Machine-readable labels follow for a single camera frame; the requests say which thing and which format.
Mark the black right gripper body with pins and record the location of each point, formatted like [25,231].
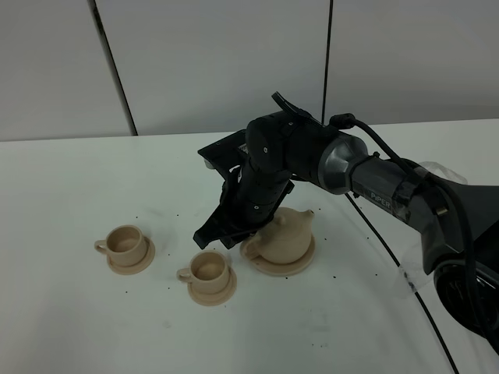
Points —
[251,196]

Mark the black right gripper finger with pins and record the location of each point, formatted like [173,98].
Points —
[216,228]
[233,236]

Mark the tan ceramic teapot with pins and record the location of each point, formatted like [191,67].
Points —
[284,240]

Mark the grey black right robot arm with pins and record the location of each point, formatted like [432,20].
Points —
[458,224]

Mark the tan teapot saucer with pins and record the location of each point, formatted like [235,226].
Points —
[280,270]

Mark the tan teacup near centre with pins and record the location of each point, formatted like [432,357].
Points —
[207,273]

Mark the tan teacup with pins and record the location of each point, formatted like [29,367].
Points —
[207,273]
[124,246]

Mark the tan saucer near centre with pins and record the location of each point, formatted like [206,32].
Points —
[218,298]

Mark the tan saucer far left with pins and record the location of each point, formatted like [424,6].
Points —
[137,268]

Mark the tan teacup far left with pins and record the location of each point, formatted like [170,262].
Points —
[124,246]

